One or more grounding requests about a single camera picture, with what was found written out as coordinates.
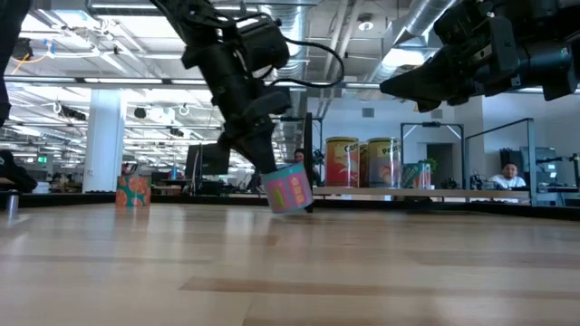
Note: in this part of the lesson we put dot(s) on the white ceiling smoke detector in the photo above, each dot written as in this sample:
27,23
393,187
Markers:
365,23

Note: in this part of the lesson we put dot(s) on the orange brown can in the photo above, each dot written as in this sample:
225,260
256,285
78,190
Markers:
363,163

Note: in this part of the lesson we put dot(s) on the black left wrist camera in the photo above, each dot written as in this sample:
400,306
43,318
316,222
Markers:
265,43

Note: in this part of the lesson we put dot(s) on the green potted plant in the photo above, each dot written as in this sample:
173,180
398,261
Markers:
428,164

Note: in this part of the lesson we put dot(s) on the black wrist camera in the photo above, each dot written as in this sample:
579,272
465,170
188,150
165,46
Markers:
265,43
466,18

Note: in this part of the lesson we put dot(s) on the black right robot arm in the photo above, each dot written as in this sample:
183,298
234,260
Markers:
553,63

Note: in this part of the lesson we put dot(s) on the blue bottle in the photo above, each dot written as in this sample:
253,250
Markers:
173,173

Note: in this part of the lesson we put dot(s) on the black background frame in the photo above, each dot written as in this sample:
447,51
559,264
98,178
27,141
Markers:
430,124

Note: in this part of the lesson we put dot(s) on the person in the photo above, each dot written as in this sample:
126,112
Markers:
299,156
509,179

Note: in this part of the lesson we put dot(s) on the silver ventilation duct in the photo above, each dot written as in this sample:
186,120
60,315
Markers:
296,20
426,16

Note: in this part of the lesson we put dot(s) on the black computer monitor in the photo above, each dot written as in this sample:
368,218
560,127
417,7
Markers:
206,160

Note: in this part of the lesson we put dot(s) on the white square pillar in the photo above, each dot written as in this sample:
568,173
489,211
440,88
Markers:
103,140

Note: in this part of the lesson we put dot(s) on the yellow peaches can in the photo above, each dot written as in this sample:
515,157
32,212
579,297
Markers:
384,163

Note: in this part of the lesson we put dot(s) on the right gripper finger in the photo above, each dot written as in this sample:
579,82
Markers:
417,83
428,106

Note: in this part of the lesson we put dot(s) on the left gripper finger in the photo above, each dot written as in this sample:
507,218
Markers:
228,144
260,149

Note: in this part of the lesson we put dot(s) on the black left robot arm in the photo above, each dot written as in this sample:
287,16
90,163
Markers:
213,50

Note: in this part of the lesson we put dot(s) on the black background workstation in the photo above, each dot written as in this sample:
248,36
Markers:
544,167

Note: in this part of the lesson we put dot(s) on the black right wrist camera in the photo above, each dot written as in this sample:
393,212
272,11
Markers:
466,18

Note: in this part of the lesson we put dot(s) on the red yellow corn can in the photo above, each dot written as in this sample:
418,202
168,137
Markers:
342,162

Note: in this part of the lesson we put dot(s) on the short silver metal post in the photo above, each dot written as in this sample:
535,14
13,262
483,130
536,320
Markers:
12,204

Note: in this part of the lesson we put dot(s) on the pink teal can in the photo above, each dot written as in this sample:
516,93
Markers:
287,188

